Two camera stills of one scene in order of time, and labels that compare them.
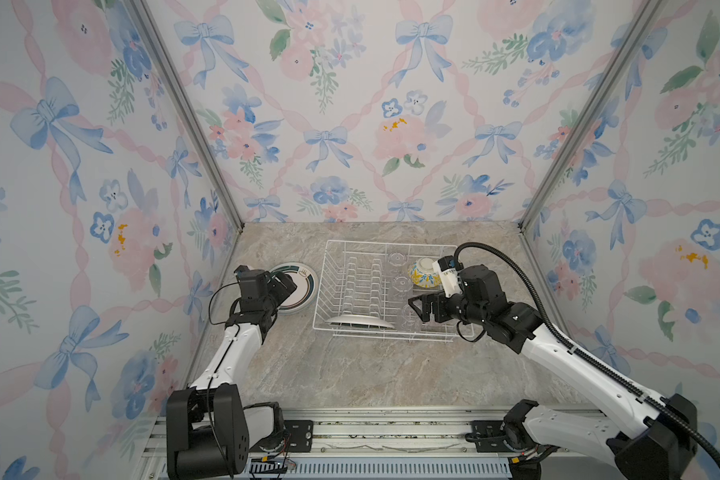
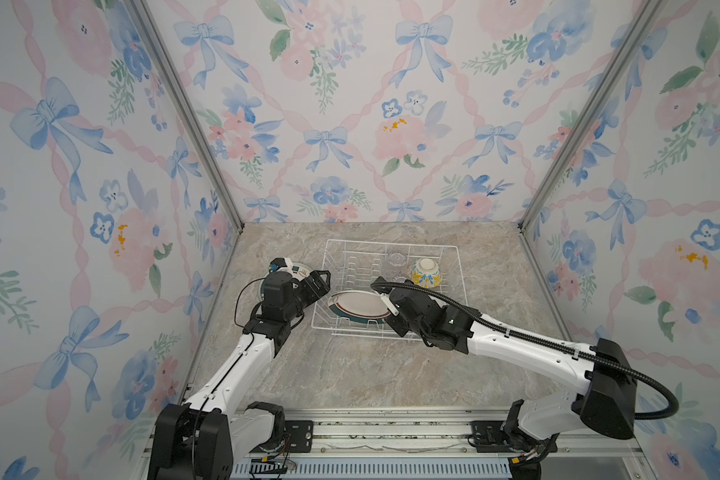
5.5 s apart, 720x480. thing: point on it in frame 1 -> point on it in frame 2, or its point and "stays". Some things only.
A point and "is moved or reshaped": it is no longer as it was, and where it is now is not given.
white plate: [361, 321] is moved or reshaped
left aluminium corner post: [150, 26] stays
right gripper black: [438, 300] -> [392, 324]
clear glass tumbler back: [397, 259] stays
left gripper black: [277, 289] -> [321, 287]
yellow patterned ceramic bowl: [423, 273] stays
